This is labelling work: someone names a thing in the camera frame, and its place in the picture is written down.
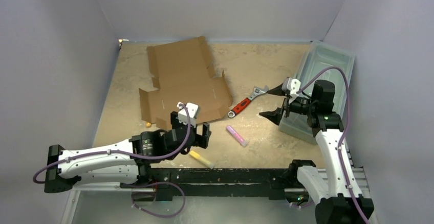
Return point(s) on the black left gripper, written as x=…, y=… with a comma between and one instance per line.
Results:
x=201, y=140

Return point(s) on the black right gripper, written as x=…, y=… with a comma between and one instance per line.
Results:
x=285, y=103

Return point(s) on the brown cardboard box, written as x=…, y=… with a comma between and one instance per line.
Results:
x=183, y=72

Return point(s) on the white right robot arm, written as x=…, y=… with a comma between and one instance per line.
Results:
x=338, y=199

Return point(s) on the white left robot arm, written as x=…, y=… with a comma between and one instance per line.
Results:
x=127, y=162

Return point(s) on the pink marker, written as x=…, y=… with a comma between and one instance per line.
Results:
x=236, y=136

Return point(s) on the yellow marker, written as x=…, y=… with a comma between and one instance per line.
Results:
x=201, y=159

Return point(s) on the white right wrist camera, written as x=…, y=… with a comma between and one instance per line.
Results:
x=291, y=87

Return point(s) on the red handled adjustable wrench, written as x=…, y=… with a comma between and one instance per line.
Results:
x=257, y=91

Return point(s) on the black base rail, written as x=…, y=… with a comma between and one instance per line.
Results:
x=274, y=184

